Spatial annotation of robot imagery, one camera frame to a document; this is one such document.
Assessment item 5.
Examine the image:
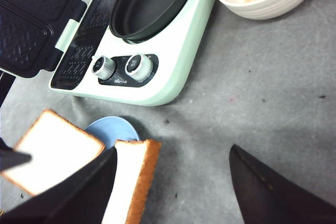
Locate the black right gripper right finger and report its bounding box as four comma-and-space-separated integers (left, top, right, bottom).
229, 144, 335, 223

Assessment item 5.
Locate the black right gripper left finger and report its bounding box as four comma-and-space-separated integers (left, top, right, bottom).
1, 147, 117, 223

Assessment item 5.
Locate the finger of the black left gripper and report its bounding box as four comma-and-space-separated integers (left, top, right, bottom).
1, 138, 32, 172

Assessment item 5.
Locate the white toast bread slice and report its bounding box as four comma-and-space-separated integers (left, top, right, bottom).
1, 110, 105, 196
102, 139, 162, 223

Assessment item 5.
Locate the mint green sandwich maker lid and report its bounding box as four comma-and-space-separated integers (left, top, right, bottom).
1, 0, 87, 78

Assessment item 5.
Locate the blue plastic plate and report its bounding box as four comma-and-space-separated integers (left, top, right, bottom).
85, 116, 140, 149

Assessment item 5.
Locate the silver left control knob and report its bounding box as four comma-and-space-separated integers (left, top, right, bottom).
91, 56, 116, 80

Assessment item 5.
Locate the silver control knob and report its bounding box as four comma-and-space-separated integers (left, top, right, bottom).
125, 54, 154, 82
91, 56, 116, 80

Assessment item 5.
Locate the silver right control knob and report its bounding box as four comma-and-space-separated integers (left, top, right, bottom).
125, 54, 154, 82

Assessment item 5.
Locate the black round frying pan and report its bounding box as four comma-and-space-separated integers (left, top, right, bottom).
109, 0, 187, 44

